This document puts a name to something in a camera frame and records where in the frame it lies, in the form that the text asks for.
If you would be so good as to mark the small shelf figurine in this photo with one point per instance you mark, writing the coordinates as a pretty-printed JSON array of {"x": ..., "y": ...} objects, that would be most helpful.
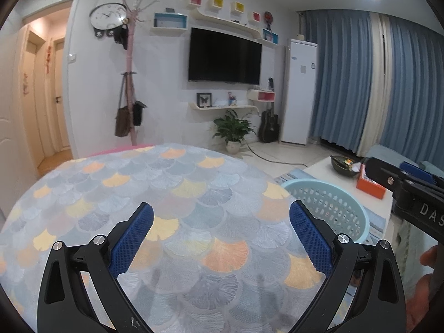
[{"x": 232, "y": 99}]

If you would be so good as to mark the pink coat rack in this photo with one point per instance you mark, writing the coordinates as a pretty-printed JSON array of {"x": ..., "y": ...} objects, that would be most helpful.
[{"x": 130, "y": 73}]

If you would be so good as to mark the potted green plant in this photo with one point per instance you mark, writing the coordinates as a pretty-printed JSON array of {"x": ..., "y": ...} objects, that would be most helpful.
[{"x": 232, "y": 128}]

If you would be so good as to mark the curved white wall shelf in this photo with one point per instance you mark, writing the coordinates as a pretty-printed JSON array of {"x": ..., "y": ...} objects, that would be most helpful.
[{"x": 225, "y": 20}]

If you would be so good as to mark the blue-lined box shelf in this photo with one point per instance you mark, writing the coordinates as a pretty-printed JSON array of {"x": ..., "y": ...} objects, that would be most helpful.
[{"x": 170, "y": 20}]

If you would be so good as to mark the red and white box shelf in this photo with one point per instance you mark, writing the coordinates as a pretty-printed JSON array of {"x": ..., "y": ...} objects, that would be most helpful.
[{"x": 262, "y": 96}]

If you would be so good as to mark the light blue plastic basket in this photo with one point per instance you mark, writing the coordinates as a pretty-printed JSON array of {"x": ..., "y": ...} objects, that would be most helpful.
[{"x": 333, "y": 204}]

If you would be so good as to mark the scale-patterned tablecloth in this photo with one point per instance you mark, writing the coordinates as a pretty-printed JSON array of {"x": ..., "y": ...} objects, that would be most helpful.
[{"x": 194, "y": 208}]

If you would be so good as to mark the small blue cube shelf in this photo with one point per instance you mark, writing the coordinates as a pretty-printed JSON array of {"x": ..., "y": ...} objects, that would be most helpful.
[{"x": 270, "y": 36}]

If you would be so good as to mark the yellow wall cube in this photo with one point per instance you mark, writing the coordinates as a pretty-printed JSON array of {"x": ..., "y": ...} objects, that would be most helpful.
[
  {"x": 216, "y": 2},
  {"x": 238, "y": 7}
]

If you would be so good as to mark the metal bowl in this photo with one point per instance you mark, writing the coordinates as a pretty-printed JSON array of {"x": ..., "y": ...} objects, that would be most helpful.
[{"x": 341, "y": 164}]

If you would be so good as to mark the black hanging hat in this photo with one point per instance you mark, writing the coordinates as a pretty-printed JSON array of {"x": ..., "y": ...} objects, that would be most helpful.
[{"x": 121, "y": 36}]

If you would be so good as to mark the low white wall shelf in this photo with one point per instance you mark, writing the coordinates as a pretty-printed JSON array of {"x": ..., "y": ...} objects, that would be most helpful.
[{"x": 222, "y": 107}]

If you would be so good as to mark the white door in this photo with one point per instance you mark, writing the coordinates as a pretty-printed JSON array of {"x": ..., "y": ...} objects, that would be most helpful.
[{"x": 14, "y": 111}]

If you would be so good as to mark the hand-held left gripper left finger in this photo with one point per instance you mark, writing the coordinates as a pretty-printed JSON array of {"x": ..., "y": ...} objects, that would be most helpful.
[{"x": 130, "y": 242}]

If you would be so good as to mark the panda wall clock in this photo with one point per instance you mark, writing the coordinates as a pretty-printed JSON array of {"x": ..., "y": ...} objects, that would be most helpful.
[{"x": 105, "y": 15}]

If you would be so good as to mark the person's right hand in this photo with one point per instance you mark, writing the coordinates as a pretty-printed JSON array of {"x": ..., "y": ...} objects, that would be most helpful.
[{"x": 421, "y": 295}]

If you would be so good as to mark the white refrigerator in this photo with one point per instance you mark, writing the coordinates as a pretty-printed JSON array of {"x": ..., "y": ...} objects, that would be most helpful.
[{"x": 298, "y": 93}]

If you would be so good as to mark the blue curtain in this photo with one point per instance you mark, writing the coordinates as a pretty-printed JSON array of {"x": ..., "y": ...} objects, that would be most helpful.
[{"x": 343, "y": 83}]

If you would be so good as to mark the wall-mounted television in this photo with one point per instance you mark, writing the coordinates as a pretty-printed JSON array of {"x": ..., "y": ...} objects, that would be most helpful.
[{"x": 223, "y": 55}]

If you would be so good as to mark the brown hanging bag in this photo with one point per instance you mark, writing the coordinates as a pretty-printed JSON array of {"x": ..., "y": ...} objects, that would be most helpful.
[{"x": 122, "y": 123}]

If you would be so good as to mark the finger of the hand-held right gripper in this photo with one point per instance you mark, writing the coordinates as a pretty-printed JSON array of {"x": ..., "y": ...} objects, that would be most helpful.
[
  {"x": 381, "y": 175},
  {"x": 416, "y": 172}
]

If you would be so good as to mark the black acoustic guitar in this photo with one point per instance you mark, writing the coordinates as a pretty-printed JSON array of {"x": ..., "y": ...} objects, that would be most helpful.
[{"x": 269, "y": 126}]

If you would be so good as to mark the red wall hanging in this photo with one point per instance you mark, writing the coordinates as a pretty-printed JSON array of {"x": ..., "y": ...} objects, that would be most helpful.
[{"x": 49, "y": 55}]

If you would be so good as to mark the framed butterfly picture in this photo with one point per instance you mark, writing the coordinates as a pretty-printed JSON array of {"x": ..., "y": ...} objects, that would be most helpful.
[{"x": 204, "y": 99}]

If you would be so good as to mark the black hanging bag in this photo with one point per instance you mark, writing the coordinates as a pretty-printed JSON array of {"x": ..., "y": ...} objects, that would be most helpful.
[{"x": 138, "y": 114}]

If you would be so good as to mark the orange box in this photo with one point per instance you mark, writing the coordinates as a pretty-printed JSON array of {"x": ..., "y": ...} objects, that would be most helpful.
[{"x": 369, "y": 187}]

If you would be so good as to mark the white coffee table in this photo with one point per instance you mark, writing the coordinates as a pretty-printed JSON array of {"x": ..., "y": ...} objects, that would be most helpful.
[{"x": 324, "y": 173}]

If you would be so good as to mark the red wall cube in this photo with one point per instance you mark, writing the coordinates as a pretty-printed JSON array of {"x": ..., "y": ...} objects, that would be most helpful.
[
  {"x": 255, "y": 16},
  {"x": 196, "y": 0}
]

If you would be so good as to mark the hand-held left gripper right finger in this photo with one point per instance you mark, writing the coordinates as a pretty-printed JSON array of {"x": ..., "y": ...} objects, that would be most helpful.
[{"x": 310, "y": 239}]

